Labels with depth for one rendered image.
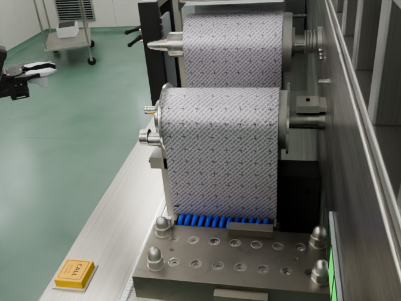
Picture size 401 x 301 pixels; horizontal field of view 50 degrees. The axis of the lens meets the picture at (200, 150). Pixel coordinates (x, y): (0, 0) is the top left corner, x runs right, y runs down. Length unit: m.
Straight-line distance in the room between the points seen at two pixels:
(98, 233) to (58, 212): 1.72
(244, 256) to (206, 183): 0.18
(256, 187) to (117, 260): 0.41
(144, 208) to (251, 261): 0.47
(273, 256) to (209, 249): 0.13
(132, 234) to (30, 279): 1.41
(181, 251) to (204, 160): 0.20
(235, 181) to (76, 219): 1.99
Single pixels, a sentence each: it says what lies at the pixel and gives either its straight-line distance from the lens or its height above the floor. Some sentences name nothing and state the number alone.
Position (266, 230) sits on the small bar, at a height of 1.05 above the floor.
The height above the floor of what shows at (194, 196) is 1.08.
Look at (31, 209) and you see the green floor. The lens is 3.05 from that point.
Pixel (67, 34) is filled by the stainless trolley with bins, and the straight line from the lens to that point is 5.92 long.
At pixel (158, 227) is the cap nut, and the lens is 0.95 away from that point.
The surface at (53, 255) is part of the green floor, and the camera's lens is 2.63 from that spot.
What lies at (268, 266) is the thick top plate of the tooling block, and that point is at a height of 1.03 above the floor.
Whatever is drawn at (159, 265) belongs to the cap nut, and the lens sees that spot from 0.89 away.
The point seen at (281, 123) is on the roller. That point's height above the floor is 1.26.
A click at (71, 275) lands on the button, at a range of 1.09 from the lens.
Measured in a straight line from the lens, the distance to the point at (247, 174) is 0.92.
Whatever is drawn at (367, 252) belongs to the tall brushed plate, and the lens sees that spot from 0.43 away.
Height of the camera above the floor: 1.66
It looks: 30 degrees down
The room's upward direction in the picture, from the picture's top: 5 degrees counter-clockwise
